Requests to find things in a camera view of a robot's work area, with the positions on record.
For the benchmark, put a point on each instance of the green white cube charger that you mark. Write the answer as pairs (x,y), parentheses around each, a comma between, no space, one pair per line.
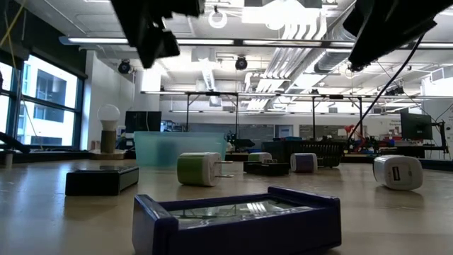
(196,170)
(259,157)

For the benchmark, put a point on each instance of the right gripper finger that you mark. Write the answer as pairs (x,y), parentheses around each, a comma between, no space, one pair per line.
(375,46)

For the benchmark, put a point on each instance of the black metal rig frame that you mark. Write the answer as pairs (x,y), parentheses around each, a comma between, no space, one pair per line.
(212,93)

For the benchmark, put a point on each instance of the black computer monitor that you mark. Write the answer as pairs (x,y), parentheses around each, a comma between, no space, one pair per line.
(143,122)

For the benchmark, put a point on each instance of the black display meter module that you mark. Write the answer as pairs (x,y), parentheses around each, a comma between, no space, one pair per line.
(265,169)

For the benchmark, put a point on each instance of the green translucent plastic tray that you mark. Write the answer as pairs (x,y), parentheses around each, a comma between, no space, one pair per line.
(159,148)

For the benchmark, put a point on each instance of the small red machine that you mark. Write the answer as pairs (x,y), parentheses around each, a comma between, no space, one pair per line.
(350,129)

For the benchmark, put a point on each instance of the round black ceiling spotlight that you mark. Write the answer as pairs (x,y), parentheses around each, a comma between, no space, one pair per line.
(241,63)
(124,67)

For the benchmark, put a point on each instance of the black mesh basket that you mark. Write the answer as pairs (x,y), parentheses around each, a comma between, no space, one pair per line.
(318,152)

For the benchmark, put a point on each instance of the dark violet display module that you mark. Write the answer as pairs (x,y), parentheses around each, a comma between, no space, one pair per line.
(247,233)

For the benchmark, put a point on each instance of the long ceiling light bar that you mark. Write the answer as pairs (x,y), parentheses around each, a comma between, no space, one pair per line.
(99,40)

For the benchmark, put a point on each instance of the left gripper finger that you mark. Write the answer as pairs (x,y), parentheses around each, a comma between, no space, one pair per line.
(157,46)

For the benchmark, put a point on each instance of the purple white cube charger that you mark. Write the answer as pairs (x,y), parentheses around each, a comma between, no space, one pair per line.
(303,163)

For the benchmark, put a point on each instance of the small white post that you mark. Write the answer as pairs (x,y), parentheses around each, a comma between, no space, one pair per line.
(7,161)

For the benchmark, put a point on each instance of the white light bulb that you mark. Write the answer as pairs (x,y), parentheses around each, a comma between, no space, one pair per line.
(109,115)

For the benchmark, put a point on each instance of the large glass window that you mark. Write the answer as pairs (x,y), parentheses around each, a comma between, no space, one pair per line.
(49,88)

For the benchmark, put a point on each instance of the black ceiling camera cluster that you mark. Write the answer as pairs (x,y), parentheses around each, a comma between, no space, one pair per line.
(369,62)

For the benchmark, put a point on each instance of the black monitor on arm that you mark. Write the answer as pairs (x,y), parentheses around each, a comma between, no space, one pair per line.
(415,125)

